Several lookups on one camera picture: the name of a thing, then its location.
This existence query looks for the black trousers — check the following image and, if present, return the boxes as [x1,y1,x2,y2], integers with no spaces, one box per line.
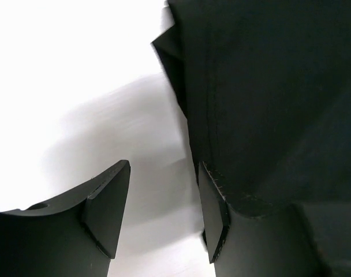
[153,1,351,216]

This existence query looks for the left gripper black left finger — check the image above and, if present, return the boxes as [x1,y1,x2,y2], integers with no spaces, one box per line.
[0,160,130,277]

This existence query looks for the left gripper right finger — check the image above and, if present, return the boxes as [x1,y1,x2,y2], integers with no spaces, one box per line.
[197,160,351,277]

